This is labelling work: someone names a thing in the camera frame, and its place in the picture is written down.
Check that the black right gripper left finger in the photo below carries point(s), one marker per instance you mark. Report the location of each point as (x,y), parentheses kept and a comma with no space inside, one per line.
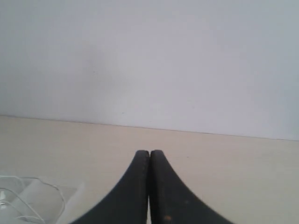
(127,202)

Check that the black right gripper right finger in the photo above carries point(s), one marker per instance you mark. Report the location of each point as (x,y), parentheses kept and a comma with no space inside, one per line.
(171,201)

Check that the clear plastic hinged case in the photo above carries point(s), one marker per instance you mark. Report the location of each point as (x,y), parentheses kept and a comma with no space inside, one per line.
(37,200)

